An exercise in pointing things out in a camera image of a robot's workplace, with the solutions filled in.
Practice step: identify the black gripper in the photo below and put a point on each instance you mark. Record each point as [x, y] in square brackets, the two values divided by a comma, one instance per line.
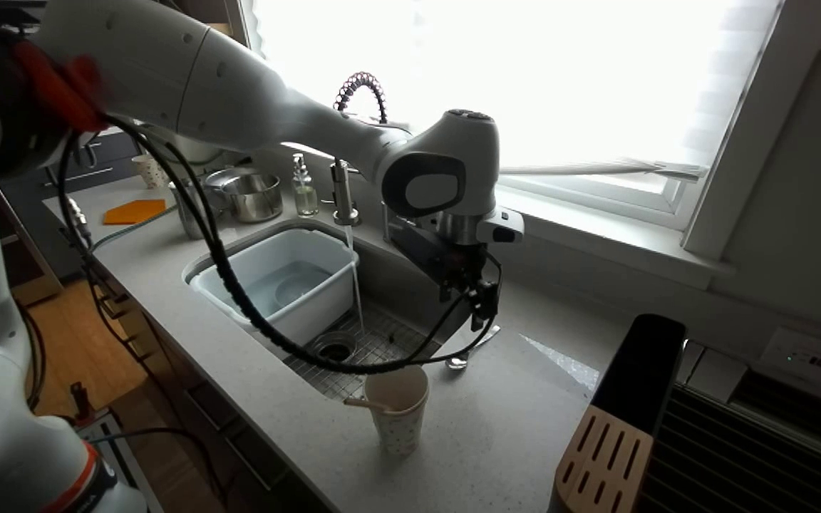
[462, 268]

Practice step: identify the silver spoon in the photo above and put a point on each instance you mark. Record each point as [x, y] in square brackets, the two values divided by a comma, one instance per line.
[461, 362]

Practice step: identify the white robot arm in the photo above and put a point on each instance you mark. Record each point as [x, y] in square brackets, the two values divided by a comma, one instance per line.
[97, 63]

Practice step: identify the chrome spring faucet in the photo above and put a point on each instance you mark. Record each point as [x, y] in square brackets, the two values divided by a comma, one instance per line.
[358, 142]

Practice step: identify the stainless steel sink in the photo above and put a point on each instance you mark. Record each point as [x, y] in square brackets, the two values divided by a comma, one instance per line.
[394, 309]

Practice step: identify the paper cup with stick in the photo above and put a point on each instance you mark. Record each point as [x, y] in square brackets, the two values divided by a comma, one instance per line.
[396, 405]

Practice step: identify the white plastic dish tub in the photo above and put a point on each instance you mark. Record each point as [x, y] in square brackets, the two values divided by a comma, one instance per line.
[300, 279]

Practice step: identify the wooden knife block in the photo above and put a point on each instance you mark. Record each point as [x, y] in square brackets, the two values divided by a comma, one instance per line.
[612, 447]

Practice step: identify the clear soap bottle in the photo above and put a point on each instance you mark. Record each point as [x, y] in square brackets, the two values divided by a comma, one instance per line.
[302, 188]

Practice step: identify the metal canister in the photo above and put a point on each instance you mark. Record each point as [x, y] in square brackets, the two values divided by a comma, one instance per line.
[257, 197]

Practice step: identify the metal cup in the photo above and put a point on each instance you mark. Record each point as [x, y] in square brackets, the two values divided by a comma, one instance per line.
[191, 211]

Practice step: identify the black dish rack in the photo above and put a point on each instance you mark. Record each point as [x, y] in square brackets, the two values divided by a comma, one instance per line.
[711, 459]

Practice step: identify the orange sponge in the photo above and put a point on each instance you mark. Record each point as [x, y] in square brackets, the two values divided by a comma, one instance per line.
[134, 211]

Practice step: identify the white wall outlet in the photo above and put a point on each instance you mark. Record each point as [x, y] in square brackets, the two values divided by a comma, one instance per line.
[797, 355]

